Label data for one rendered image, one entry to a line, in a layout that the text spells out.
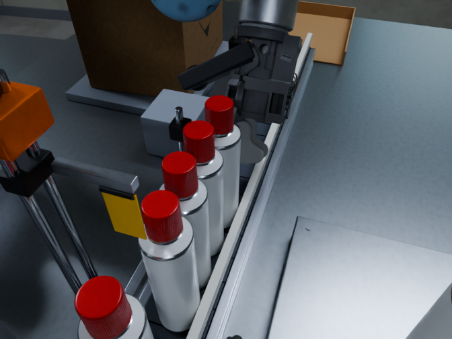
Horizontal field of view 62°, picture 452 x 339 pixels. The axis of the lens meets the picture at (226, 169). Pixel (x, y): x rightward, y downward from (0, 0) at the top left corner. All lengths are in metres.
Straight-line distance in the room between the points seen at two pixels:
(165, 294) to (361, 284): 0.26
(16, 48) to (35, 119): 0.99
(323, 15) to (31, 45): 0.88
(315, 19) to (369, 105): 0.46
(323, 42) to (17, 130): 0.99
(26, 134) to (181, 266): 0.18
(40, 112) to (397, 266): 0.47
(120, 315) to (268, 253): 0.35
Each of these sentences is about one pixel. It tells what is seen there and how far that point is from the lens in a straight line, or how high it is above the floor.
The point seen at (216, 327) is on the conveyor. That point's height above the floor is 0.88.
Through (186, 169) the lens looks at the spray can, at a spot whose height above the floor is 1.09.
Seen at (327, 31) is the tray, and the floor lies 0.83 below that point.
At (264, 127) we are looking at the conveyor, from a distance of 0.73.
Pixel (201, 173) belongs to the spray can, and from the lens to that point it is 0.40.
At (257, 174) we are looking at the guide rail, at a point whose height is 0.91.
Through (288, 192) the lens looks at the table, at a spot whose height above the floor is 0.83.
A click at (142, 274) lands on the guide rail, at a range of 0.43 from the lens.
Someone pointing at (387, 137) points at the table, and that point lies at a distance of 0.85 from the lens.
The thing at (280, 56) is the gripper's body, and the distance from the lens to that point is 0.51.
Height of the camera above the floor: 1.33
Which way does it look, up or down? 44 degrees down
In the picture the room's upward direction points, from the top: straight up
